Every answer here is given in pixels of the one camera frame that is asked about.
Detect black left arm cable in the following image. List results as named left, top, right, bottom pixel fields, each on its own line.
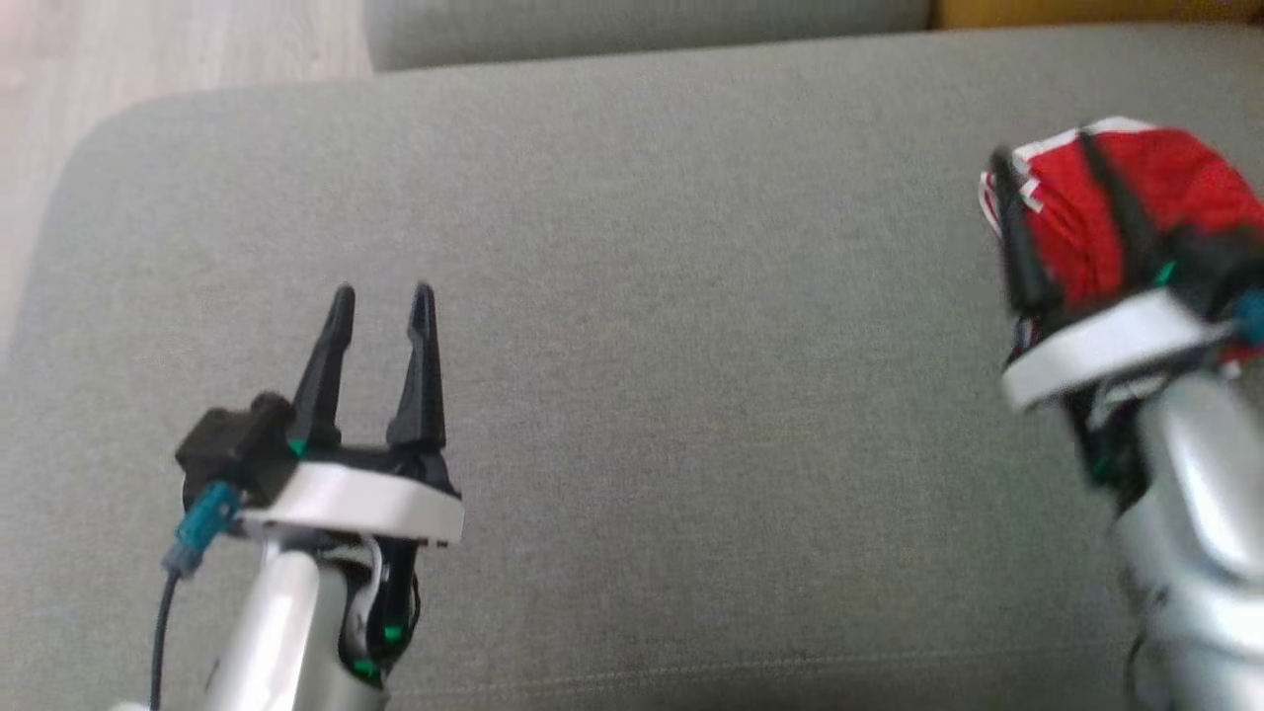
left=150, top=482, right=243, bottom=711

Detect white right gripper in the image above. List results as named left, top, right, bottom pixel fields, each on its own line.
left=992, top=133, right=1235, bottom=411

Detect yellow cushion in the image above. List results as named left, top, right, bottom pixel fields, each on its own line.
left=928, top=0, right=1264, bottom=31

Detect red basketball jersey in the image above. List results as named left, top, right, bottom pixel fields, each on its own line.
left=978, top=138, right=1264, bottom=411

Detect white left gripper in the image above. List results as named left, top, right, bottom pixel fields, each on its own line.
left=237, top=281, right=465, bottom=549

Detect grey sofa seat cushion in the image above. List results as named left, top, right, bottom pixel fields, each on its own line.
left=0, top=25, right=1264, bottom=711

